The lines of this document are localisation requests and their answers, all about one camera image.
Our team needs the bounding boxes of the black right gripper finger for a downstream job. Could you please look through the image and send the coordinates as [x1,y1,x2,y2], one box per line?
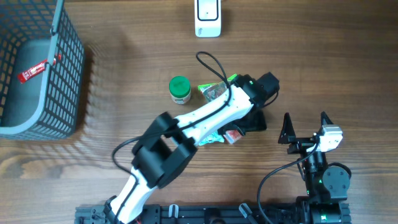
[321,111,333,126]
[278,113,296,144]

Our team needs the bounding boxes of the small red snack packet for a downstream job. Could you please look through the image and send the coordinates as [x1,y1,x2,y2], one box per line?
[223,130,243,144]

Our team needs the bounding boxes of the pale teal snack packet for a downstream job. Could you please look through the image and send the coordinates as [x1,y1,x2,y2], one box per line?
[199,132,224,146]

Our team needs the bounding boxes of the green clear snack bag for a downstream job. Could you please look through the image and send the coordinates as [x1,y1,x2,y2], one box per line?
[197,81,228,103]

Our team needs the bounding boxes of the green lid jar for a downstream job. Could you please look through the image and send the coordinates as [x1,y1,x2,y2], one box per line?
[169,76,191,105]

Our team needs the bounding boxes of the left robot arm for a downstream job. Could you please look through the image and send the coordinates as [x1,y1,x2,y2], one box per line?
[107,72,279,223]

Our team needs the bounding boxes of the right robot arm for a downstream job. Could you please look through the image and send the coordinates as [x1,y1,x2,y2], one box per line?
[278,112,352,223]

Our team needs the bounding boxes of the white barcode scanner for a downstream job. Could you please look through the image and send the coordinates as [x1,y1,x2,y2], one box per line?
[194,0,221,38]

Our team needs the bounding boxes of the dark grey mesh basket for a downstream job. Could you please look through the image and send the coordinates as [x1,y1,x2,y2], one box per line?
[1,1,85,140]

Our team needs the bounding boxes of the red snack wrapper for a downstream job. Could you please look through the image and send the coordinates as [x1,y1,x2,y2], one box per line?
[17,59,49,84]

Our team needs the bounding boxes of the black right camera cable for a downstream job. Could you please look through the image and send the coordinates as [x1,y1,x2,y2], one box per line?
[256,142,321,224]

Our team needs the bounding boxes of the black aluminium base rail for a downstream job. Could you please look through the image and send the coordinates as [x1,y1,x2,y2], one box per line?
[74,203,352,224]

